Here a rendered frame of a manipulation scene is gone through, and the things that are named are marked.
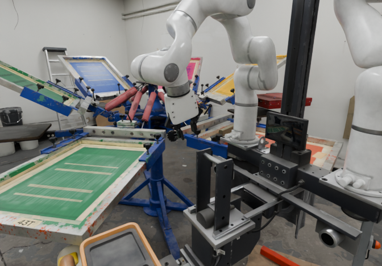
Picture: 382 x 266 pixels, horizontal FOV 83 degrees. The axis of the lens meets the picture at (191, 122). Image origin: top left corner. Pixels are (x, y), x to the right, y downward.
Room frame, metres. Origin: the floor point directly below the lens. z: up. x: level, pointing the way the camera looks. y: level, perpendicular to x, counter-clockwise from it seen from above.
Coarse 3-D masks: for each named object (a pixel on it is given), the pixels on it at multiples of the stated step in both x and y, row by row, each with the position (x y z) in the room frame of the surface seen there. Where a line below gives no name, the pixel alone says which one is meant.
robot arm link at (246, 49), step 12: (228, 24) 0.82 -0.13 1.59; (240, 24) 0.81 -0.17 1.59; (228, 36) 0.85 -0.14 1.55; (240, 36) 0.82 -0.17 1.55; (252, 36) 0.83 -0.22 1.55; (264, 36) 0.79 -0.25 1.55; (240, 48) 0.82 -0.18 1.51; (252, 48) 0.79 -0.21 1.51; (264, 48) 0.77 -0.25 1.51; (240, 60) 0.84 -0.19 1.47; (252, 60) 0.80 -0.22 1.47; (264, 60) 0.77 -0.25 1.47; (276, 60) 0.82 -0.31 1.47; (264, 72) 0.79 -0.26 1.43; (276, 72) 0.82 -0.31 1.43; (264, 84) 0.80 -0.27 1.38; (276, 84) 0.83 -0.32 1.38
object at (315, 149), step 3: (261, 135) 1.50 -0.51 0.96; (264, 135) 1.50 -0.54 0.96; (306, 144) 1.32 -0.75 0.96; (309, 144) 1.32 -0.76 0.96; (306, 147) 1.27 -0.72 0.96; (309, 147) 1.27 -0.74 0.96; (312, 147) 1.27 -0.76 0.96; (315, 147) 1.27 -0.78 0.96; (318, 147) 1.27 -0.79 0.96; (321, 147) 1.27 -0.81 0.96; (312, 150) 1.22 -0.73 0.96; (315, 150) 1.22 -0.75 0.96; (318, 150) 1.22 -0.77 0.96; (321, 150) 1.22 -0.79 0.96; (312, 153) 1.17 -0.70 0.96
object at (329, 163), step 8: (216, 128) 1.56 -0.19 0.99; (256, 128) 1.60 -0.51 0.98; (264, 128) 1.56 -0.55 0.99; (200, 136) 1.38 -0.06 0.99; (208, 136) 1.45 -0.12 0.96; (312, 136) 1.37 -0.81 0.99; (328, 144) 1.30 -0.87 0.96; (336, 144) 1.22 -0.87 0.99; (336, 152) 1.10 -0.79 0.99; (328, 160) 1.00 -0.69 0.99; (336, 160) 1.06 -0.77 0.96; (328, 168) 0.91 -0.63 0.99
